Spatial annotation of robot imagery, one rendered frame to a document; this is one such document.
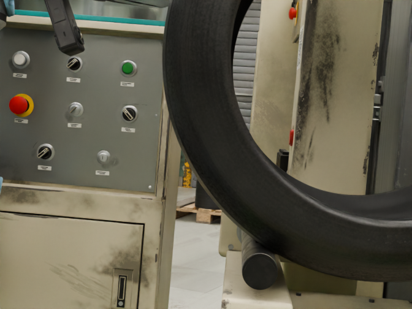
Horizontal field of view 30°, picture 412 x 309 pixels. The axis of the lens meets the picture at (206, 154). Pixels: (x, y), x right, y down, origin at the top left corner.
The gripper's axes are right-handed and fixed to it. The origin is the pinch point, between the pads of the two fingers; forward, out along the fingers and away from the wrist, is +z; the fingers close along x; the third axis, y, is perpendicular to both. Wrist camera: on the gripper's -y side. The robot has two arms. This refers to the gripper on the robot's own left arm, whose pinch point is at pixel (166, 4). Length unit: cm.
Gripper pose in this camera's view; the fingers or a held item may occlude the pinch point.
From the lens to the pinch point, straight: 106.8
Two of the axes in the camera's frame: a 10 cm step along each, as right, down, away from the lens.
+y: 2.0, -9.8, -0.4
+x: 0.5, -0.4, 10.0
